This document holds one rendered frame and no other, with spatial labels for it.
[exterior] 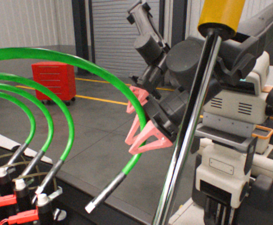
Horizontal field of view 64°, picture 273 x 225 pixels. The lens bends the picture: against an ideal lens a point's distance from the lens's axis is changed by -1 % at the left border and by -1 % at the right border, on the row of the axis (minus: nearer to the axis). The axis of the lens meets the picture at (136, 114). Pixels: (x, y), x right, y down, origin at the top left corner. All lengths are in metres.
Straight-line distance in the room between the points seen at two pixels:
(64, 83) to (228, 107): 3.94
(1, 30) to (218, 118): 7.42
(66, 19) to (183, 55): 8.77
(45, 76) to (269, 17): 4.50
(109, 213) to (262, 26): 0.65
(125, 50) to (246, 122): 6.62
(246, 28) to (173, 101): 0.19
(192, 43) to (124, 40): 7.11
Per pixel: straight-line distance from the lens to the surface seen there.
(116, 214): 0.76
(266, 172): 1.41
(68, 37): 9.06
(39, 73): 4.82
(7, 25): 8.11
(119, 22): 7.54
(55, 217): 0.54
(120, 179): 0.44
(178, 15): 6.38
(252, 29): 0.47
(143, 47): 0.62
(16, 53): 0.31
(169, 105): 0.40
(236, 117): 1.05
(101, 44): 7.96
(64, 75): 4.63
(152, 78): 0.64
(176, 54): 0.36
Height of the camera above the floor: 1.45
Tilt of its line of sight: 21 degrees down
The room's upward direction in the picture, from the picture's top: straight up
